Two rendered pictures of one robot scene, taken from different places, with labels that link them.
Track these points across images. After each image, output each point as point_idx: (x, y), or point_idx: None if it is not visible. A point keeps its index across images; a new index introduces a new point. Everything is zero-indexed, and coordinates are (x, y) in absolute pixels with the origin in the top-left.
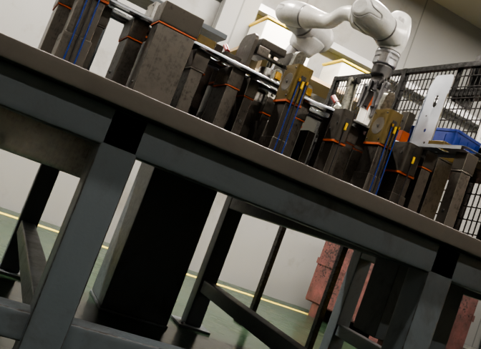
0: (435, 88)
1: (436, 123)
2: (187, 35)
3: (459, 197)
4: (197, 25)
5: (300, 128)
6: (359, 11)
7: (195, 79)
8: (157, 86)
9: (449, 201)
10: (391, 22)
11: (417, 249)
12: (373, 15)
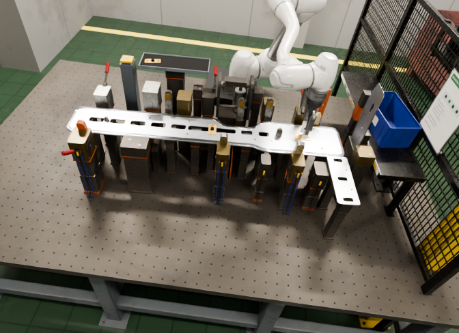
0: (375, 95)
1: (366, 129)
2: (140, 157)
3: (338, 222)
4: (143, 152)
5: (248, 154)
6: (272, 84)
7: (171, 148)
8: (138, 179)
9: (331, 223)
10: (304, 83)
11: None
12: (283, 88)
